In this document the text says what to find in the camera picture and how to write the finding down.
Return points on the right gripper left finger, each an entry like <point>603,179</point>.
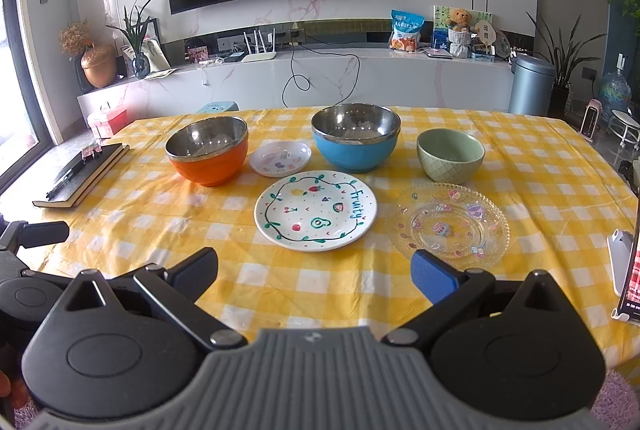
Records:
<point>172,294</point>

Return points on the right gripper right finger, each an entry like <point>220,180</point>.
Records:
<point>454,295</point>

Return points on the clear glass beaded plate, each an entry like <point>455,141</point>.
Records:
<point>459,226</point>

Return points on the green ceramic bowl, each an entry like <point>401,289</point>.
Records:
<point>449,156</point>

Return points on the orange steel bowl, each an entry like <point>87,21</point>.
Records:
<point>209,152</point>

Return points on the white fruity ceramic plate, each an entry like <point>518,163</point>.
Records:
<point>315,211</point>

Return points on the small white sticker plate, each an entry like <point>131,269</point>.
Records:
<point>280,159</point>

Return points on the blue steel bowl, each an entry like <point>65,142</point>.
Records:
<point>356,137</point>

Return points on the black notebook with pen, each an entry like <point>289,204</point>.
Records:
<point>81,174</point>

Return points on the yellow checkered tablecloth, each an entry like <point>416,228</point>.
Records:
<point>561,198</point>

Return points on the smartphone with picture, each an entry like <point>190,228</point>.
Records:
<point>627,310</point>

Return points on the light blue plastic stool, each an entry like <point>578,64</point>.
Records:
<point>218,107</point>

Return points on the white tv cabinet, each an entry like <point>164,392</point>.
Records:
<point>314,77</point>

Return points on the grey metal trash can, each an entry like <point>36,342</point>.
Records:
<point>532,86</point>

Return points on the pink small stand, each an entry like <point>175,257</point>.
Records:
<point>590,120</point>

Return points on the white round stool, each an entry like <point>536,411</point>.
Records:
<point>625,128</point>

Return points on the copper round vase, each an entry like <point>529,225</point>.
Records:
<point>99,65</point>

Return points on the white wifi router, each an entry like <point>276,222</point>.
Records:
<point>259,46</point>

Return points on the blue water jug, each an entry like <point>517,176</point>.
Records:
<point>615,92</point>

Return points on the blue snack bag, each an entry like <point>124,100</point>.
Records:
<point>406,31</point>

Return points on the potted green plant left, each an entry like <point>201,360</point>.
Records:
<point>134,31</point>

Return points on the brown teddy bear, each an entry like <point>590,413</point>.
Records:
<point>460,19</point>

